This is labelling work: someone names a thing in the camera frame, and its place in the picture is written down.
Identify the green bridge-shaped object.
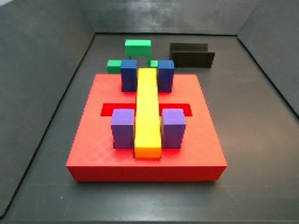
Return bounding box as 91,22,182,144
107,39,158,74

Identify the yellow long bar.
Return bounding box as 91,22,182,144
135,68,162,158

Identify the purple block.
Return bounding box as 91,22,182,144
111,108,135,149
162,108,187,149

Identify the purple block right front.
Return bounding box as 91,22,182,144
162,108,187,149

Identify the purple block left front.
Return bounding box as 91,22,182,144
111,108,135,149

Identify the blue block left rear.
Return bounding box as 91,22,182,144
120,59,138,92

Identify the black angled bracket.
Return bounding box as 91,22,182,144
170,43,215,68

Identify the red base board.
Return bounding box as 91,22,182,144
67,74,227,182

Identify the blue block right rear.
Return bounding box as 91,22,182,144
158,60,174,92

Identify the blue block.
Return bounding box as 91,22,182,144
120,59,138,92
158,60,174,92

